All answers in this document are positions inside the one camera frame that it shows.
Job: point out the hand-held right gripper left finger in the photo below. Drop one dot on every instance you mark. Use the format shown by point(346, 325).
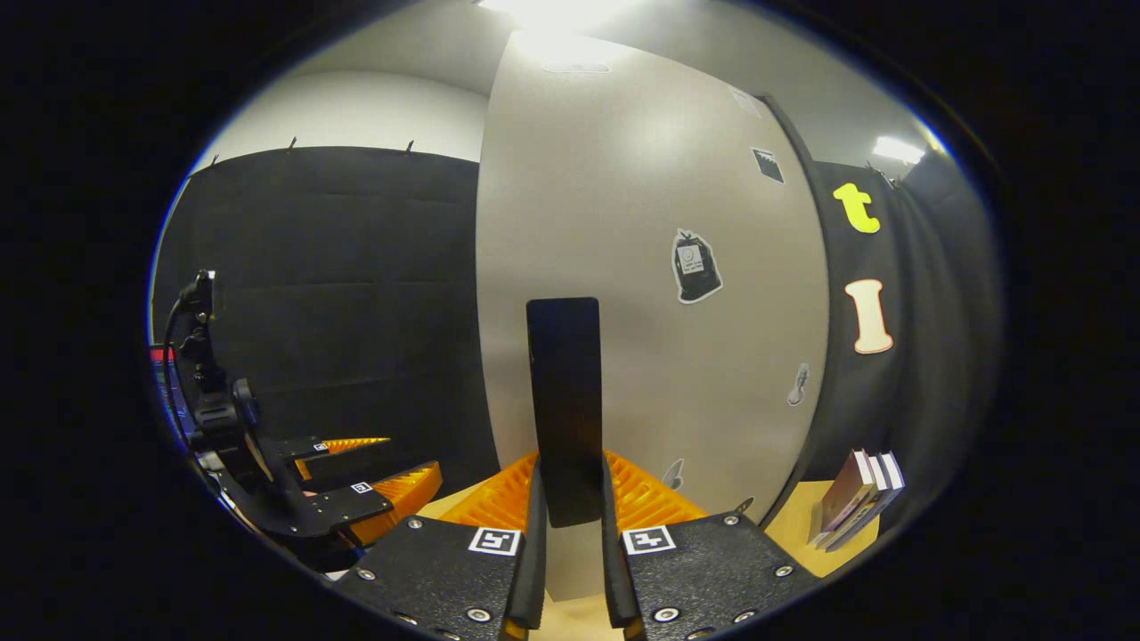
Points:
point(445, 570)

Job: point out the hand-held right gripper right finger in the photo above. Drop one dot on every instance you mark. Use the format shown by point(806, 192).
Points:
point(704, 570)

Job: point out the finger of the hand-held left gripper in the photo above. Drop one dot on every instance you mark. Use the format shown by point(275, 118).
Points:
point(325, 454)
point(352, 507)

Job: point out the grey cabinet door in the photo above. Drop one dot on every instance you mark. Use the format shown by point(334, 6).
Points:
point(623, 223)

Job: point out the pink purple book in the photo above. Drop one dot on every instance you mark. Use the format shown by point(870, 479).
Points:
point(844, 494)

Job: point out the black backdrop cloth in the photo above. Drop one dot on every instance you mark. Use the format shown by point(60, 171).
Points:
point(356, 267)

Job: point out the grey black book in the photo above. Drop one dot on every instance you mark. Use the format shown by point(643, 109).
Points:
point(877, 485)

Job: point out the blue grey book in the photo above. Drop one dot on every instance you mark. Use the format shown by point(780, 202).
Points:
point(893, 481)

